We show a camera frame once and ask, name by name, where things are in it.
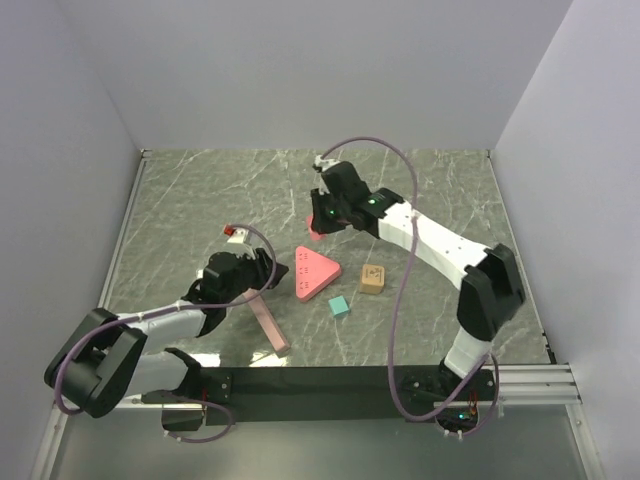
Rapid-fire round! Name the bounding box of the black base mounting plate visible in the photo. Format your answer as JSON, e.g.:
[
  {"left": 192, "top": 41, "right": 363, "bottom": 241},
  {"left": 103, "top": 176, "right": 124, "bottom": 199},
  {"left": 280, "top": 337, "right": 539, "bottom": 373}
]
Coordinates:
[{"left": 161, "top": 365, "right": 496, "bottom": 432}]

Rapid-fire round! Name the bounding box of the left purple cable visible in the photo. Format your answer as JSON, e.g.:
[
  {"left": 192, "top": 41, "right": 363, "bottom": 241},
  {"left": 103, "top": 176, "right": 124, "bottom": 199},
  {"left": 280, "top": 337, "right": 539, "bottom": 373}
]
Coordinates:
[{"left": 52, "top": 224, "right": 279, "bottom": 444}]

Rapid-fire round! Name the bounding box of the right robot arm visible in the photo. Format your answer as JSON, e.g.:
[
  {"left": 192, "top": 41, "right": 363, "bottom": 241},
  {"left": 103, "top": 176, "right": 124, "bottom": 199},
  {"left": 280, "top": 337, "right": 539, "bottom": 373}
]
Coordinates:
[{"left": 311, "top": 157, "right": 526, "bottom": 399}]

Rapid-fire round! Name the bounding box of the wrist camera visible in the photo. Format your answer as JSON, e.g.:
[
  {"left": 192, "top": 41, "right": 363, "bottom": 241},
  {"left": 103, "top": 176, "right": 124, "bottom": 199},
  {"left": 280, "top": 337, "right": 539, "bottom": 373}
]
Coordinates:
[
  {"left": 312, "top": 155, "right": 339, "bottom": 173},
  {"left": 223, "top": 225, "right": 252, "bottom": 246}
]

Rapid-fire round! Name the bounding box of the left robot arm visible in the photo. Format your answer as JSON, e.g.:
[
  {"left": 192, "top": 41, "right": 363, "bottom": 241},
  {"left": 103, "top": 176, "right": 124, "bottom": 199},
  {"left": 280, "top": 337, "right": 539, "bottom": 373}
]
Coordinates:
[{"left": 44, "top": 248, "right": 289, "bottom": 418}]

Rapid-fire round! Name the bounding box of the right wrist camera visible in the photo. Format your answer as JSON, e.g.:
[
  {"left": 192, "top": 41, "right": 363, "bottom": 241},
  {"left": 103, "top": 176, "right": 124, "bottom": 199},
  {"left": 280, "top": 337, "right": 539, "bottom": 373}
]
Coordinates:
[{"left": 312, "top": 155, "right": 339, "bottom": 173}]

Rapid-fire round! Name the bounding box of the teal cube block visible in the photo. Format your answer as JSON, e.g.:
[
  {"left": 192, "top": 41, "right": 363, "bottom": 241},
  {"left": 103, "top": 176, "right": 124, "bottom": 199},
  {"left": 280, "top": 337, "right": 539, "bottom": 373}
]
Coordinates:
[{"left": 328, "top": 296, "right": 350, "bottom": 318}]

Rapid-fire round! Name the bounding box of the pink triangular power strip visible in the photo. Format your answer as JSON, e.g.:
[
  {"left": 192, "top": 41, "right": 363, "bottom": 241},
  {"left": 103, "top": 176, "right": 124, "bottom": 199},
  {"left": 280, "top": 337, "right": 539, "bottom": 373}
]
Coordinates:
[{"left": 295, "top": 246, "right": 342, "bottom": 302}]

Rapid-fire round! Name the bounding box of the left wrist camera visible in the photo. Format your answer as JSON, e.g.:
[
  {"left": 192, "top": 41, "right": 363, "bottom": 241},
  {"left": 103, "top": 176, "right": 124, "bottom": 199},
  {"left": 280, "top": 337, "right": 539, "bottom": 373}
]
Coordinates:
[{"left": 223, "top": 225, "right": 252, "bottom": 246}]

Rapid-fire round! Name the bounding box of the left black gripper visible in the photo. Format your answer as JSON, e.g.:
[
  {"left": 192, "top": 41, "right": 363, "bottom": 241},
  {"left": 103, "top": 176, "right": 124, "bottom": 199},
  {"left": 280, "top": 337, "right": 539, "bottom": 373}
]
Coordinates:
[{"left": 222, "top": 246, "right": 289, "bottom": 304}]

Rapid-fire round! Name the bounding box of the pink triangular plug adapter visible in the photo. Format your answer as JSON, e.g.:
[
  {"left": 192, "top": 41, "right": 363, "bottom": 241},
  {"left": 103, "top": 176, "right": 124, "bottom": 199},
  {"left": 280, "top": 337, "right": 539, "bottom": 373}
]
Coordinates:
[{"left": 306, "top": 214, "right": 326, "bottom": 242}]

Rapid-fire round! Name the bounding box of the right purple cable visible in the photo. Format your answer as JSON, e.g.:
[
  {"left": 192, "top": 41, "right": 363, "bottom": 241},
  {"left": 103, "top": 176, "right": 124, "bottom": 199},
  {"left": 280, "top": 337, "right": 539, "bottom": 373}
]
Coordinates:
[{"left": 319, "top": 135, "right": 501, "bottom": 439}]

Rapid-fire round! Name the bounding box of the wooden cube block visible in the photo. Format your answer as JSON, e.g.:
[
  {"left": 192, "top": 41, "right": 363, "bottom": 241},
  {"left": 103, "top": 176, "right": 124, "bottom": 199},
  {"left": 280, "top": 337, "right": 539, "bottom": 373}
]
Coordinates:
[{"left": 359, "top": 264, "right": 385, "bottom": 295}]

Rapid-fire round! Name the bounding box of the pink long power strip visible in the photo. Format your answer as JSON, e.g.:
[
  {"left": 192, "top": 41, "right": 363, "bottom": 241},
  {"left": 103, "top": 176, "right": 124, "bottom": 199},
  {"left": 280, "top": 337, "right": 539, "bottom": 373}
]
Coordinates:
[{"left": 243, "top": 289, "right": 291, "bottom": 357}]

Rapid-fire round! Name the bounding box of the purple cable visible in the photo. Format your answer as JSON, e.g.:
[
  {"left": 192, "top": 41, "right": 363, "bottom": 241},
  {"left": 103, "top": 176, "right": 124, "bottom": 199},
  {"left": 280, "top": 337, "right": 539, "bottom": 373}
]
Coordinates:
[
  {"left": 319, "top": 135, "right": 501, "bottom": 439},
  {"left": 52, "top": 224, "right": 279, "bottom": 444}
]

